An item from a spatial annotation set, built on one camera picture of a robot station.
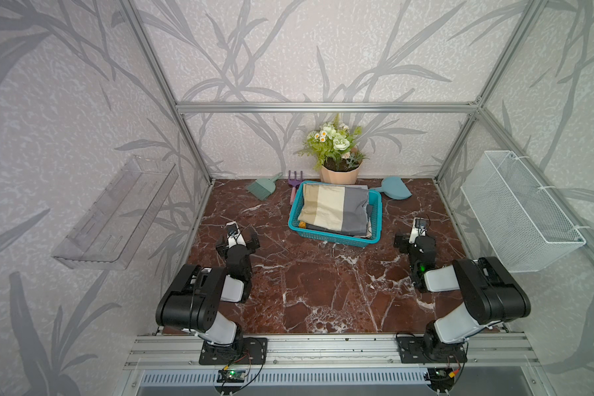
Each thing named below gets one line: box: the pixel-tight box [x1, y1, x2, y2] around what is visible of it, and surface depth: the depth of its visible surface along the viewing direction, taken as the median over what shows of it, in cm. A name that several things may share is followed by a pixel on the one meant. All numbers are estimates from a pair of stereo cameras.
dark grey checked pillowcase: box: [306, 204, 373, 237], surface depth 97 cm
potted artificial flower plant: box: [297, 113, 370, 184], surface depth 95 cm
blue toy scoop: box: [370, 176, 413, 201], surface depth 119 cm
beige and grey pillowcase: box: [297, 183, 370, 236], surface depth 101 cm
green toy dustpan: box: [246, 171, 283, 201], surface depth 119 cm
